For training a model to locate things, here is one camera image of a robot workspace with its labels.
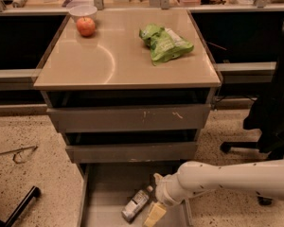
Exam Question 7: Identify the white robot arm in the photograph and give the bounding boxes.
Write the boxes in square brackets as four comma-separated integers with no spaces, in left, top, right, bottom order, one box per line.
[142,159,284,227]

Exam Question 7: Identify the open bottom grey drawer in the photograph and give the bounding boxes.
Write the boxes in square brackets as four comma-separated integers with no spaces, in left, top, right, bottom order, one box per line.
[77,162,180,227]

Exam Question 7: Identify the clear blue plastic bottle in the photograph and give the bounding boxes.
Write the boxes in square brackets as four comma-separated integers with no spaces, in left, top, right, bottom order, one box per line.
[121,185,153,222]

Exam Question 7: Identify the white bowl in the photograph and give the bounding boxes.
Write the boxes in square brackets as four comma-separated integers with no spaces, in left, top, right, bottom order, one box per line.
[69,5,98,22]

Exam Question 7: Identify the top grey drawer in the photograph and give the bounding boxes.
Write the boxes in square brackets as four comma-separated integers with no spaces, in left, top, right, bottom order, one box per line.
[47,104,210,132]

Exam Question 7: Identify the green chip bag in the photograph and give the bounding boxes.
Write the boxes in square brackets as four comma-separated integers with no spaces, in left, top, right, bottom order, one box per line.
[139,24,194,65]

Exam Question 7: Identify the middle grey drawer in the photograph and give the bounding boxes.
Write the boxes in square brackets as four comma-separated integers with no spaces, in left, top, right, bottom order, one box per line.
[65,142,197,164]

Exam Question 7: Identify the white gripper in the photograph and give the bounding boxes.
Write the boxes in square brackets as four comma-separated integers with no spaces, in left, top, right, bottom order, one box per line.
[142,173,184,227]

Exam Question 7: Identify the grey drawer cabinet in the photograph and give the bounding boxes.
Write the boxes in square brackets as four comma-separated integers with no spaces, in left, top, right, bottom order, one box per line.
[33,9,222,227]

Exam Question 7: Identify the metal wire on floor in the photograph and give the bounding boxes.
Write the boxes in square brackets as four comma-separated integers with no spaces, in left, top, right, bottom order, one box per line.
[0,145,39,165]

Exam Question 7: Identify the black office chair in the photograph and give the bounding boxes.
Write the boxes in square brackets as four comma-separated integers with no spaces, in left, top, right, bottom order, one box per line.
[220,11,284,206]

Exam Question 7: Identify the black chair leg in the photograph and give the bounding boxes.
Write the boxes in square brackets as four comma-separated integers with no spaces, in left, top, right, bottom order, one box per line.
[0,186,41,227]

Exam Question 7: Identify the red apple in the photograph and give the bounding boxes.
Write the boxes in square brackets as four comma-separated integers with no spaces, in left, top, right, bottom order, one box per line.
[76,17,96,37]

